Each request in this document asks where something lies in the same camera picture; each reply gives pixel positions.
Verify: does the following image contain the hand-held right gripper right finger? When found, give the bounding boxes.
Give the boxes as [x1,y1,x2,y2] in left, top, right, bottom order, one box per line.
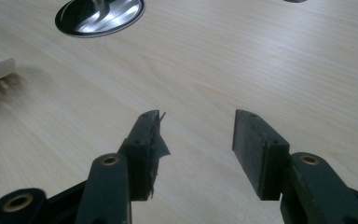
[231,108,358,224]

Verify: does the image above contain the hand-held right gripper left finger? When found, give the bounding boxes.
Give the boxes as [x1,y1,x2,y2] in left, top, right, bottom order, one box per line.
[75,109,172,224]

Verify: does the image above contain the round metal cable grommet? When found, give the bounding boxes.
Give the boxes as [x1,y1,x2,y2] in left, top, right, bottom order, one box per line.
[54,0,146,39]

